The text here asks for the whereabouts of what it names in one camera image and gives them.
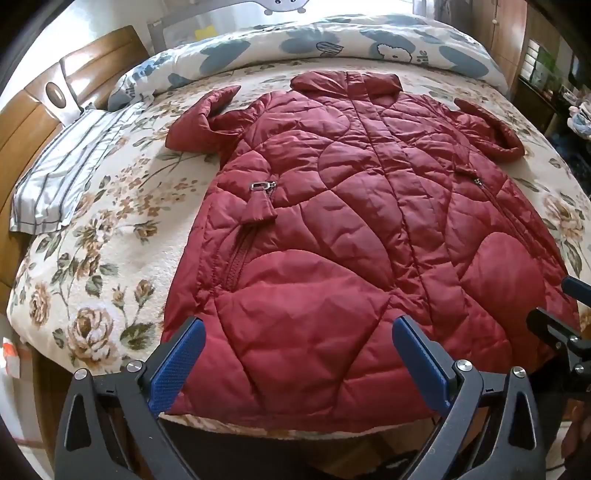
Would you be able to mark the orange box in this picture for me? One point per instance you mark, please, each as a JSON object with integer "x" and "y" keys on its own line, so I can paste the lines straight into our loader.
{"x": 16, "y": 357}

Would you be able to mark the grey bed guard rail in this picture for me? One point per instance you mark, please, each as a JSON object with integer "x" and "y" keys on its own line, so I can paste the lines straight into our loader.
{"x": 184, "y": 32}

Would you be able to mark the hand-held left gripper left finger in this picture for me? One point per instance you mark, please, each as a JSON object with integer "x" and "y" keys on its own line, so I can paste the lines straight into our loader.
{"x": 178, "y": 364}

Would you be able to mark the red quilted coat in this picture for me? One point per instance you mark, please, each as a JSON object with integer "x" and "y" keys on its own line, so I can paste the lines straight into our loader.
{"x": 346, "y": 230}

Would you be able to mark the white quilt with blue print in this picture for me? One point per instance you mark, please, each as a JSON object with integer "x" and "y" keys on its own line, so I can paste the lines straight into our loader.
{"x": 277, "y": 46}

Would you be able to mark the floral bed blanket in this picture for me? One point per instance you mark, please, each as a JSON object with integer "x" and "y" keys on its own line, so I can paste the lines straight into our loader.
{"x": 115, "y": 230}

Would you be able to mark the wooden headboard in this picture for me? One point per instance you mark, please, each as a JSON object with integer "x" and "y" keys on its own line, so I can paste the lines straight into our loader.
{"x": 27, "y": 120}

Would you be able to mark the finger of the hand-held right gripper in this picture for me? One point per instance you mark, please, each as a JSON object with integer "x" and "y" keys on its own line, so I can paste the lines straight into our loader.
{"x": 551, "y": 325}
{"x": 577, "y": 288}

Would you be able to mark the striped pillow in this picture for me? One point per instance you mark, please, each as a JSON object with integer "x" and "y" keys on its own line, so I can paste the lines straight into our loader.
{"x": 69, "y": 161}

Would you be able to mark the wooden wardrobe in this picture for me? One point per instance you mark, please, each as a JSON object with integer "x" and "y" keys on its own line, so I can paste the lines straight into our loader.
{"x": 508, "y": 37}

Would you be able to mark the dark cluttered shelf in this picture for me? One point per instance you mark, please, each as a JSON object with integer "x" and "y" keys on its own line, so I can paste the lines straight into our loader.
{"x": 549, "y": 92}

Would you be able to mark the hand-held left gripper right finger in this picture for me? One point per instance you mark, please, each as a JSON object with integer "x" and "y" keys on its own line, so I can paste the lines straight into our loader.
{"x": 420, "y": 364}

